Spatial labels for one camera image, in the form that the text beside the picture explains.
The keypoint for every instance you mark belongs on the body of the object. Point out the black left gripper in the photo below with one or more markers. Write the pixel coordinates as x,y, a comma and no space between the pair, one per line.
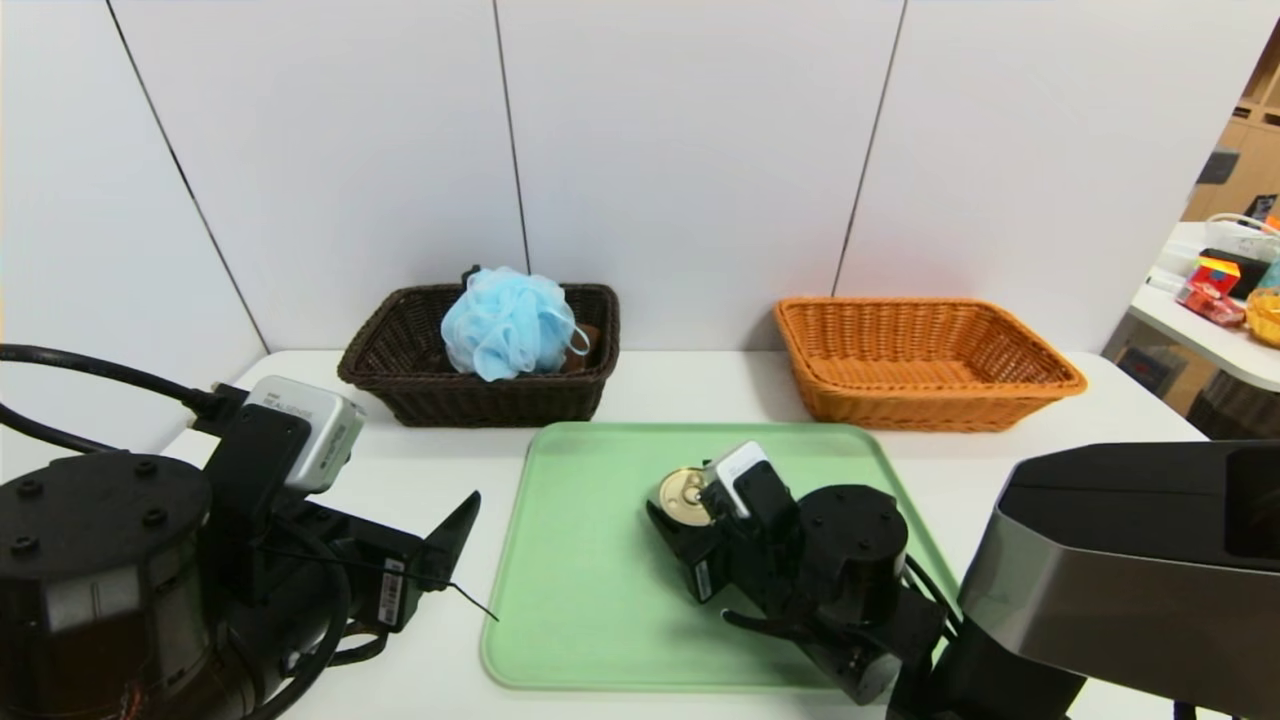
394,583

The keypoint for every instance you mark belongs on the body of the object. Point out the brown microfiber towel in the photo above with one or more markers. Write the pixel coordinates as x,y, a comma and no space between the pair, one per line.
588,345

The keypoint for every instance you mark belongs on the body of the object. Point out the yellow bowl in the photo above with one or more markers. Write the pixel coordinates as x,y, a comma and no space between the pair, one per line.
1265,318

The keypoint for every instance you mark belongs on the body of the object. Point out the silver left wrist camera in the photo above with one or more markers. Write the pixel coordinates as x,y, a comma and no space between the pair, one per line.
320,430

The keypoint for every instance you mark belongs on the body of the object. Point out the dark brown wicker basket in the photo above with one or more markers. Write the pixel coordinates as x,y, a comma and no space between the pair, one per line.
420,395

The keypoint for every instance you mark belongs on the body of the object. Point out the green plastic tray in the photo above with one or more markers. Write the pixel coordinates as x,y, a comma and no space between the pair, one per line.
590,600

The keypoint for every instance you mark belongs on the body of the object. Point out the small round tin can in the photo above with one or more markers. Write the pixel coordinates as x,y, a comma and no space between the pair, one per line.
685,495

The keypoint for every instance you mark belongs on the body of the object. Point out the black box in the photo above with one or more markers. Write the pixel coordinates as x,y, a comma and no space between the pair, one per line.
1245,272

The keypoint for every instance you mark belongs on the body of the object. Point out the white side table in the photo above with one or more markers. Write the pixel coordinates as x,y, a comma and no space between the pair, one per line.
1190,335

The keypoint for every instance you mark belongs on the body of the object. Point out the red colourful box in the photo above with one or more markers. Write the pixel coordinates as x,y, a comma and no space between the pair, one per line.
1208,290

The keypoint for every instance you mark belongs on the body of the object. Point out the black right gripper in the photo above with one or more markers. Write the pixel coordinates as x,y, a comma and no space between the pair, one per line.
694,568

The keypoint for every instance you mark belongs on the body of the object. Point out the orange wicker basket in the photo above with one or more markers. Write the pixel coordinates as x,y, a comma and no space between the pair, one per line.
920,405

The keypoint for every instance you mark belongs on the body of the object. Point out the blue mesh bath loofah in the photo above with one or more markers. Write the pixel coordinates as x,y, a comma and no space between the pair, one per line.
505,325

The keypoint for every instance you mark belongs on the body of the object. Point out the wooden shelf unit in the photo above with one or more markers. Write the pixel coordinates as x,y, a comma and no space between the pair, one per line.
1245,160

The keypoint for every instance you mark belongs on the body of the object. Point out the black pump bottle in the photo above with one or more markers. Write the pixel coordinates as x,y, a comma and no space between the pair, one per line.
471,274

